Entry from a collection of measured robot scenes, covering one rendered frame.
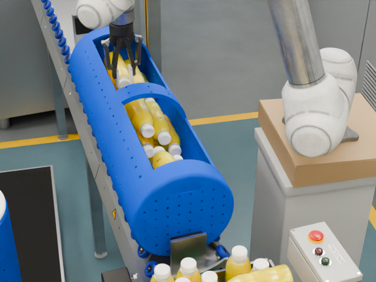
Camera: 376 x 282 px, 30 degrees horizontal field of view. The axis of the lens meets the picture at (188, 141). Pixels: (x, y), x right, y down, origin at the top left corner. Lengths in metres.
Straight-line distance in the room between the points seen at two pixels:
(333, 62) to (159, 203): 0.66
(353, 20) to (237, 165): 1.05
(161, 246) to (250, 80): 2.78
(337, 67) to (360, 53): 1.98
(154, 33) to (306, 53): 1.45
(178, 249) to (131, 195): 0.19
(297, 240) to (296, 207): 0.41
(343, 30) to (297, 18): 2.41
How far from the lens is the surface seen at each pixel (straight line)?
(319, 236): 1.81
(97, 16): 1.95
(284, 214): 2.21
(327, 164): 2.11
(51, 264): 3.10
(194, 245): 1.88
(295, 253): 1.83
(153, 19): 3.17
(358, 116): 2.35
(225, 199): 1.86
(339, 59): 2.07
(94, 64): 2.31
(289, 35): 1.83
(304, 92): 1.88
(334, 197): 2.23
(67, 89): 2.83
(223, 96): 4.39
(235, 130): 4.08
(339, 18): 4.25
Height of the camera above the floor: 2.34
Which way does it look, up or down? 36 degrees down
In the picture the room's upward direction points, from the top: straight up
